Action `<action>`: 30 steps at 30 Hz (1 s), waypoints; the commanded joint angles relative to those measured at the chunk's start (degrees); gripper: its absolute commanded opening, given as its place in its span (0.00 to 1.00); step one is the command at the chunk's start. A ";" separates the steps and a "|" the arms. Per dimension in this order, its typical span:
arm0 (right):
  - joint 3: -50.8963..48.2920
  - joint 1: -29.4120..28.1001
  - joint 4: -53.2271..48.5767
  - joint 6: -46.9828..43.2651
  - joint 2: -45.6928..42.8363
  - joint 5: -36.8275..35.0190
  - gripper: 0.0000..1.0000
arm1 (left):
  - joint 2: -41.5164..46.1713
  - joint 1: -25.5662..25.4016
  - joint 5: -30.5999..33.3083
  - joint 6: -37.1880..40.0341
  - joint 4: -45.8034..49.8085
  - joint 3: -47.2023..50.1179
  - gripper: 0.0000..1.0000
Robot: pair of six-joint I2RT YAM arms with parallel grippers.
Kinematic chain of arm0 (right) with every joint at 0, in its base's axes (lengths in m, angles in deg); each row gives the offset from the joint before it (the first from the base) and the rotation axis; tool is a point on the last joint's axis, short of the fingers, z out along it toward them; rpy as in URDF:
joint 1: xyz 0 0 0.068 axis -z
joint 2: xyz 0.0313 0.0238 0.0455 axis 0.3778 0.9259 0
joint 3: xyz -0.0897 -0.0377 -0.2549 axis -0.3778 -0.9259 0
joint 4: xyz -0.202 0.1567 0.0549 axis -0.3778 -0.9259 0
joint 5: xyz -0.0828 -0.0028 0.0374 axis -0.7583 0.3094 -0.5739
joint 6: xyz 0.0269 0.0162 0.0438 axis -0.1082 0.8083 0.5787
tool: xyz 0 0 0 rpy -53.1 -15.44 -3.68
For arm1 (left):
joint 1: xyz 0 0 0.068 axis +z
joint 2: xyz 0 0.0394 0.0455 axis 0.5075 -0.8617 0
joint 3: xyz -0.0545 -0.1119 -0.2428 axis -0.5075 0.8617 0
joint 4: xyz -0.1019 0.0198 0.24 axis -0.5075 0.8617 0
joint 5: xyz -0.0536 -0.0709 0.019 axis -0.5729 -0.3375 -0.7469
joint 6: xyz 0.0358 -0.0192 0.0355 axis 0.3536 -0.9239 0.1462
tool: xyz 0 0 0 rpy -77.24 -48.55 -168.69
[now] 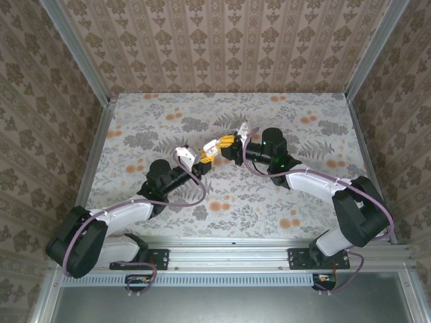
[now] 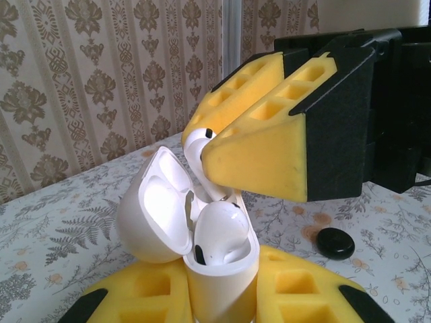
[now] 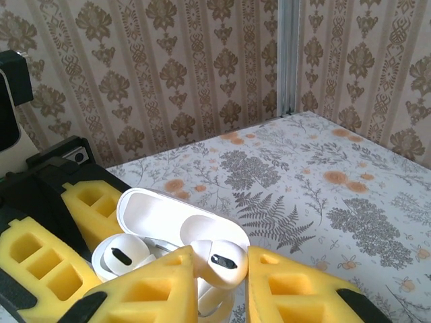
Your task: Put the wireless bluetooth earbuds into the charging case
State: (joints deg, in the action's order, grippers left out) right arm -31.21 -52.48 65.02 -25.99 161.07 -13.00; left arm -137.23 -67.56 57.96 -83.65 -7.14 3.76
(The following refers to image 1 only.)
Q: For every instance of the white earbud charging case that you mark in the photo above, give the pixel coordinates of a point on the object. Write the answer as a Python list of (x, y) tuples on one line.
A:
[(210, 146)]

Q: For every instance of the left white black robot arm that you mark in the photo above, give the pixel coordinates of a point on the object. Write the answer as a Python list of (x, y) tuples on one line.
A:
[(128, 213)]

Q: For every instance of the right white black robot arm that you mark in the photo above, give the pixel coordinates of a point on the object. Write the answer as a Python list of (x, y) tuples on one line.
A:
[(313, 183)]

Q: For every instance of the floral patterned table cover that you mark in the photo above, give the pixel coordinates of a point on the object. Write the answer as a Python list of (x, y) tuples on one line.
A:
[(235, 111)]

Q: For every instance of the grey metal sheet panel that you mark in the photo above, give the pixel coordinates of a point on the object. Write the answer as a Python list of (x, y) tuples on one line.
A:
[(219, 306)]

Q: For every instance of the narrow aluminium side rail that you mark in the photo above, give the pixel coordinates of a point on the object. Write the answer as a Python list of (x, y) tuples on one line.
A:
[(360, 134), (91, 168)]

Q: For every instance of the wide aluminium frame rail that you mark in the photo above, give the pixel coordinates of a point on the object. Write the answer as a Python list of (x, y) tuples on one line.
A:
[(229, 255)]

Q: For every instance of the aluminium frame post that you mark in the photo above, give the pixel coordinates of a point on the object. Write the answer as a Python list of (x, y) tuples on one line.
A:
[(377, 47), (75, 50)]

